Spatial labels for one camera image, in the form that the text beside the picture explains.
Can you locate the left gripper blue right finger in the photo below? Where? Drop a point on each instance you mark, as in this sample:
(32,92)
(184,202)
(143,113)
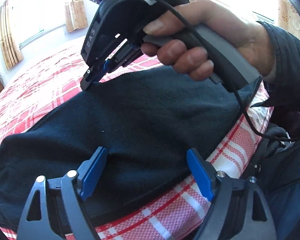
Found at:
(238,207)

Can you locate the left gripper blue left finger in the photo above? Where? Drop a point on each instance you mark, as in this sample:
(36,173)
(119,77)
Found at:
(40,218)

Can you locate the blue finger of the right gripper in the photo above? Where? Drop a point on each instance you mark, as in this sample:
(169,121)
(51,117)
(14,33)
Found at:
(105,69)
(90,76)

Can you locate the black pants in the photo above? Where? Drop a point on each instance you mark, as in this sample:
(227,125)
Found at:
(146,120)

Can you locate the right forearm dark sleeve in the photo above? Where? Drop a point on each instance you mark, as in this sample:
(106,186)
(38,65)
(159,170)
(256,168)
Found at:
(284,81)

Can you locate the person's right hand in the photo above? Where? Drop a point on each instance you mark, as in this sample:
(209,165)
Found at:
(205,38)

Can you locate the right beige curtain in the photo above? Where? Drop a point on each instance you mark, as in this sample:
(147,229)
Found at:
(75,16)

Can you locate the beige curtain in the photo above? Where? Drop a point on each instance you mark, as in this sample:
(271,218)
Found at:
(11,52)
(75,16)

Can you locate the red plaid bed sheet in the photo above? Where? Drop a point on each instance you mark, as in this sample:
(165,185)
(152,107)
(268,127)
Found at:
(42,87)

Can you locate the left beige curtain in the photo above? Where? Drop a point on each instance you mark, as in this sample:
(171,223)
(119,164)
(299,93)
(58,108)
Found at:
(11,52)

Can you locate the far window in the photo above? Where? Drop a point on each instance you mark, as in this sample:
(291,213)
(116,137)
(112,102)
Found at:
(32,19)

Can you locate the yellow side curtain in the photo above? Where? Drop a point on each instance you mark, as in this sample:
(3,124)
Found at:
(288,18)

